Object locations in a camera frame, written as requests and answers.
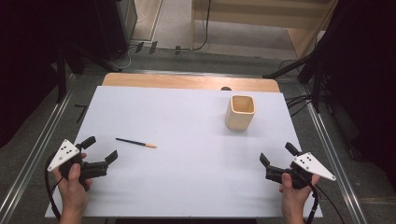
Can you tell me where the black hanging cable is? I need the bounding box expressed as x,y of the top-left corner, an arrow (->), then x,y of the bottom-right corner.
191,0 -> 213,52

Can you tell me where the bundle of black floor cables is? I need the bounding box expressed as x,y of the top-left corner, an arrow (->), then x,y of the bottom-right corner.
284,92 -> 316,119

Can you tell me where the wooden shelf unit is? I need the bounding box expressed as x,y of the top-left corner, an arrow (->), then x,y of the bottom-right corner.
191,0 -> 339,61

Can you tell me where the beige square cup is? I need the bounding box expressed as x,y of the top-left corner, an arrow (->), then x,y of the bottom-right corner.
225,94 -> 257,132

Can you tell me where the black cabinet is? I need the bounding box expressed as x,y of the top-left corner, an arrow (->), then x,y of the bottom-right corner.
92,0 -> 138,63

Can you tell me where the black pencil with orange end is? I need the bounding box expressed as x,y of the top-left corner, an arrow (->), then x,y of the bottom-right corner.
115,137 -> 158,149

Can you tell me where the black metal stand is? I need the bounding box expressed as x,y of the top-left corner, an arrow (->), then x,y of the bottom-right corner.
312,60 -> 324,114

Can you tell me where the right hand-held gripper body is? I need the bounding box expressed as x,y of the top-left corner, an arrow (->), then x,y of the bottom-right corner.
264,151 -> 337,190

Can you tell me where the white cable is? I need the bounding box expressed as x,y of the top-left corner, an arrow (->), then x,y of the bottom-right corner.
117,46 -> 138,71

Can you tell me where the metal floor rail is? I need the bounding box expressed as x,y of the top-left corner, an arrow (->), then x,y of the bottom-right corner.
0,74 -> 78,222
301,87 -> 369,224

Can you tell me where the person's left hand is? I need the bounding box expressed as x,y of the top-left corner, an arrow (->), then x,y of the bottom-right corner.
52,152 -> 93,216

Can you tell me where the wooden table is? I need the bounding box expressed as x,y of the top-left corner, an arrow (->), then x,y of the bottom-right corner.
102,73 -> 281,93

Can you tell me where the dark curtain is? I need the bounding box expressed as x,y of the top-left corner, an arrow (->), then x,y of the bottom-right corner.
0,0 -> 98,148
320,0 -> 396,190

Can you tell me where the person's right hand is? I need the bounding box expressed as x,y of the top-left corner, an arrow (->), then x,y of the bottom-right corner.
278,172 -> 321,217

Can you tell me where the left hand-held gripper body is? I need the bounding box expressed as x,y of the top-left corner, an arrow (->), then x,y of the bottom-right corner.
47,138 -> 109,191

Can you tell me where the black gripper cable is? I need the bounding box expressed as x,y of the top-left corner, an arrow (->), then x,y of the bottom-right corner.
43,153 -> 64,220
306,184 -> 320,224

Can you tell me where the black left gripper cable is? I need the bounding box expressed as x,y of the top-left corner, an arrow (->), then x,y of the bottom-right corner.
43,153 -> 64,220

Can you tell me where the black stand leg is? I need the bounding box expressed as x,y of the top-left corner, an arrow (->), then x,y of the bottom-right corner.
262,55 -> 316,79
66,43 -> 123,74

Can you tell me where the white board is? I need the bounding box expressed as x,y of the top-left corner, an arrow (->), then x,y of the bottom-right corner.
45,86 -> 323,218

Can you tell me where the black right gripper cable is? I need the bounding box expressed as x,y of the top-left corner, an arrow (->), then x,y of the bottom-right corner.
306,184 -> 320,224

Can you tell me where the thin black cable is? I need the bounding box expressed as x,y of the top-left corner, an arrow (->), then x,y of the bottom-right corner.
317,186 -> 346,224

